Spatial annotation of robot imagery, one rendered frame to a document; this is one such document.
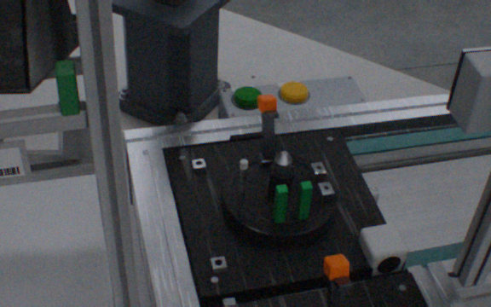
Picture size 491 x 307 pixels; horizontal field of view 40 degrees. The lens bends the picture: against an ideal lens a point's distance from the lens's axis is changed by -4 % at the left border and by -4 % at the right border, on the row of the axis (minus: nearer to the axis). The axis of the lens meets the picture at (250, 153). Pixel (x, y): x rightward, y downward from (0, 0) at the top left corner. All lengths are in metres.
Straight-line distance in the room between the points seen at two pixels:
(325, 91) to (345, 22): 2.08
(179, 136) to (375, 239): 0.31
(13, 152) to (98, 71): 0.08
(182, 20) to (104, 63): 0.60
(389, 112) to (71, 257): 0.49
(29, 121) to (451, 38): 2.81
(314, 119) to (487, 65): 0.40
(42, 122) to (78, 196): 0.59
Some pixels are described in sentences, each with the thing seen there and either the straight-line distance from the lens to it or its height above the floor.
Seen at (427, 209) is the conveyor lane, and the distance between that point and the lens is 0.96.
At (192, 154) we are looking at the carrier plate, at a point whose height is 0.97.
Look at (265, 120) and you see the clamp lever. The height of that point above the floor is 1.05.
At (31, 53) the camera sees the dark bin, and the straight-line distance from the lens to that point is 0.47.
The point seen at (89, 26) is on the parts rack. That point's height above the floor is 1.37.
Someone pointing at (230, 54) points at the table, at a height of 0.86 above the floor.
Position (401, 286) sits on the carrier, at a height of 0.97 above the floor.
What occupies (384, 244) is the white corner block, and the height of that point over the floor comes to 0.99.
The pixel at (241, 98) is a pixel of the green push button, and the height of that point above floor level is 0.97.
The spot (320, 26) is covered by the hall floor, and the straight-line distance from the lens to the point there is 3.06.
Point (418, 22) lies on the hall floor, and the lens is 3.22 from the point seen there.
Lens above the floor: 1.58
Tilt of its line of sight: 42 degrees down
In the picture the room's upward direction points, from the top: 4 degrees clockwise
